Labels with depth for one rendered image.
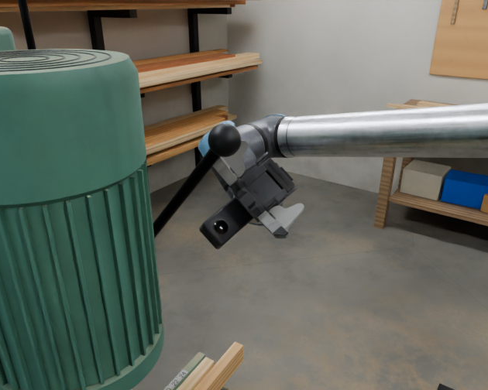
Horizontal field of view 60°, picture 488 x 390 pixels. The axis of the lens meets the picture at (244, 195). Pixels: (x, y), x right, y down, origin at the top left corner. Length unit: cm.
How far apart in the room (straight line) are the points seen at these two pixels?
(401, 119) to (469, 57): 276
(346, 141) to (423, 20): 282
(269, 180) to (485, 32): 297
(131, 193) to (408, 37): 334
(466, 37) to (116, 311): 330
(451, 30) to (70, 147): 333
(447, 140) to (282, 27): 338
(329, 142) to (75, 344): 59
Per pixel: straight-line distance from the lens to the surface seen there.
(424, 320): 255
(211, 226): 65
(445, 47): 355
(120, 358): 45
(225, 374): 85
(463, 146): 75
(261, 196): 64
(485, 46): 351
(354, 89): 380
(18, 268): 38
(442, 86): 360
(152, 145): 311
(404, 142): 78
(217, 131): 44
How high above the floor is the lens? 155
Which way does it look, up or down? 24 degrees down
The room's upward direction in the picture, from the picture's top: straight up
